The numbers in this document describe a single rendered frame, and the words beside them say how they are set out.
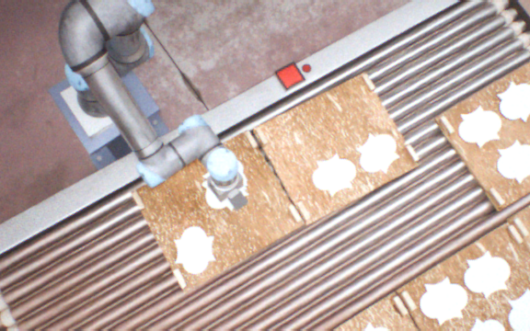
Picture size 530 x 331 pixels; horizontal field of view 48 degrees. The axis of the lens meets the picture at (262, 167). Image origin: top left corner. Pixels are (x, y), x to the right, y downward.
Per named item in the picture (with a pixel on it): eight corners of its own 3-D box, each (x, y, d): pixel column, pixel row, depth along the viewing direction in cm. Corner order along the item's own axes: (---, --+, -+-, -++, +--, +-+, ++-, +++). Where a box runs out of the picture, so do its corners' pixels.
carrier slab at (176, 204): (131, 192, 185) (130, 191, 184) (247, 131, 192) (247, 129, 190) (185, 293, 178) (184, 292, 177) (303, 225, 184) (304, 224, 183)
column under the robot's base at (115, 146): (89, 157, 283) (24, 85, 199) (157, 114, 289) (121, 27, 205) (132, 222, 276) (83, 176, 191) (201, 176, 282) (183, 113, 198)
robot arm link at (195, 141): (163, 132, 154) (188, 165, 152) (200, 108, 156) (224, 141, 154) (167, 142, 161) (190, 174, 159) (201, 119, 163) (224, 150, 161)
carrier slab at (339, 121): (252, 130, 192) (252, 128, 190) (362, 74, 198) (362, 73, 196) (305, 226, 184) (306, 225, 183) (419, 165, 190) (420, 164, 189)
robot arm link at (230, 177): (224, 139, 152) (244, 165, 150) (225, 151, 163) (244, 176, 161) (199, 156, 151) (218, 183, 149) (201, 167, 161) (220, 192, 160)
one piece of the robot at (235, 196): (228, 209, 161) (230, 219, 176) (255, 188, 162) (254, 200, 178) (201, 174, 163) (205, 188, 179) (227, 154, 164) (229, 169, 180)
